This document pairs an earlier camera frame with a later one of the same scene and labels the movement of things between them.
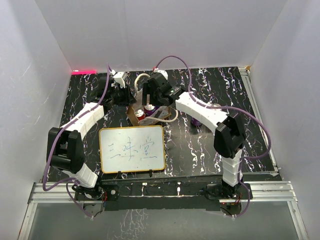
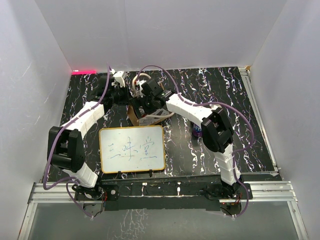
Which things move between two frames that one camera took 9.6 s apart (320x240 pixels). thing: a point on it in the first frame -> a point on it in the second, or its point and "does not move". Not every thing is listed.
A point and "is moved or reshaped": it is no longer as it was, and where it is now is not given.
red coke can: (215, 105) does not move
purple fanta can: (148, 109) is moved or reshaped
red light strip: (89, 72) does not move
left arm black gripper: (129, 98) does not move
